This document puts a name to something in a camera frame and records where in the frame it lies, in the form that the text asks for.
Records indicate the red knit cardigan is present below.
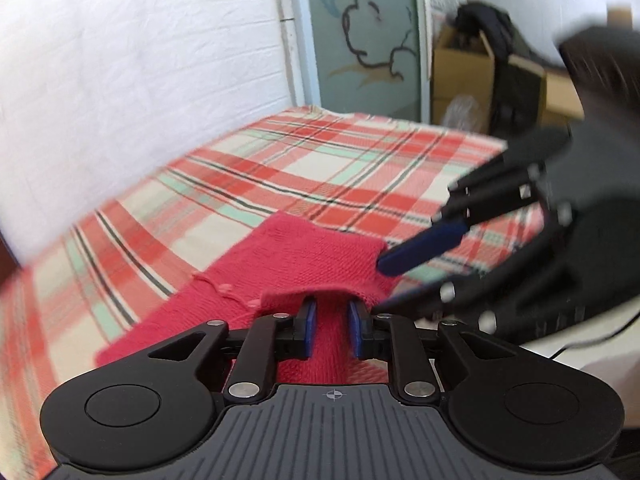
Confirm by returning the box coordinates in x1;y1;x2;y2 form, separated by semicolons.
95;211;396;386

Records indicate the plaid blanket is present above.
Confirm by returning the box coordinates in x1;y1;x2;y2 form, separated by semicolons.
0;105;551;471

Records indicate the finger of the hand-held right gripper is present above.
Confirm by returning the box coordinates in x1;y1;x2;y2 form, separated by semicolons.
372;210;576;331
377;152;546;277

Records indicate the clear plastic bag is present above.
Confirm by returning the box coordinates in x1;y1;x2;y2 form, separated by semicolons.
445;95;482;130

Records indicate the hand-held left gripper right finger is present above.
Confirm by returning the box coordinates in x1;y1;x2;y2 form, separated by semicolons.
347;300;508;405

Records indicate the black bag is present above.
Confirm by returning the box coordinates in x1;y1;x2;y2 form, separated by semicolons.
455;2;546;136

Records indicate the painted teal door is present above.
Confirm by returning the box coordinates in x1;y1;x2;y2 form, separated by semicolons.
300;0;426;123

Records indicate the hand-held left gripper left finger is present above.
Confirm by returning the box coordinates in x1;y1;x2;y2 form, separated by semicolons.
150;300;318;405

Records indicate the cardboard box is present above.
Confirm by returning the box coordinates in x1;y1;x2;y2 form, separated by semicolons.
507;55;586;126
432;27;496;133

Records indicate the white door frame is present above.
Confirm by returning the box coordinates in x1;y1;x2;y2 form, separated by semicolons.
272;0;321;111

